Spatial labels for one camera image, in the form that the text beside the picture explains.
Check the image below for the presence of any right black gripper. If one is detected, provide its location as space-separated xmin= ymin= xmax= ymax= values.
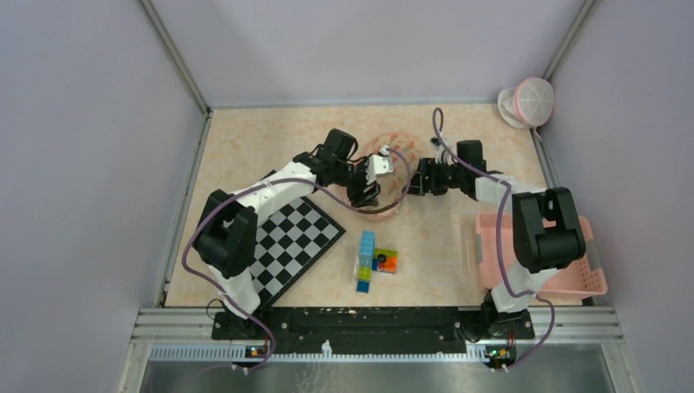
xmin=402 ymin=158 xmax=465 ymax=197

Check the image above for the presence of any white pink mesh laundry bag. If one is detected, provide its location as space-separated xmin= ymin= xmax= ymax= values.
xmin=497 ymin=77 xmax=555 ymax=129

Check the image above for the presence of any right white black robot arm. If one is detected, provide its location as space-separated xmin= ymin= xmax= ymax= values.
xmin=408 ymin=138 xmax=586 ymax=337

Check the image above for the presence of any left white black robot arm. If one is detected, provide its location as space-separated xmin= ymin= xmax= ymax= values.
xmin=186 ymin=129 xmax=393 ymax=339

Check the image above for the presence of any colourful toy block stack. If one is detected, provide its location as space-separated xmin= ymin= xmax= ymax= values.
xmin=354 ymin=231 xmax=399 ymax=293

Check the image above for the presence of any black white checkerboard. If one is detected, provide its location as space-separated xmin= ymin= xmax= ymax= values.
xmin=250 ymin=197 xmax=345 ymax=309

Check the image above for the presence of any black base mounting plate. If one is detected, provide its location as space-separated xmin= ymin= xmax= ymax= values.
xmin=211 ymin=306 xmax=536 ymax=358

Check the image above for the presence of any pink plastic basket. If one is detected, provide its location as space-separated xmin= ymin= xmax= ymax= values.
xmin=475 ymin=213 xmax=608 ymax=300

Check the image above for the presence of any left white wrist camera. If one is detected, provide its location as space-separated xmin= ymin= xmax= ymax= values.
xmin=366 ymin=145 xmax=394 ymax=184

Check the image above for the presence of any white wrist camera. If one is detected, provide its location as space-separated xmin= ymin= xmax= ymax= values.
xmin=430 ymin=137 xmax=450 ymax=164
xmin=366 ymin=145 xmax=394 ymax=184

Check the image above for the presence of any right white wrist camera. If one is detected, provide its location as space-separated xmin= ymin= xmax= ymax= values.
xmin=430 ymin=137 xmax=450 ymax=164

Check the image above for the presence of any aluminium frame rail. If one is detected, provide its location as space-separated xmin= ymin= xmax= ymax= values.
xmin=131 ymin=306 xmax=624 ymax=364

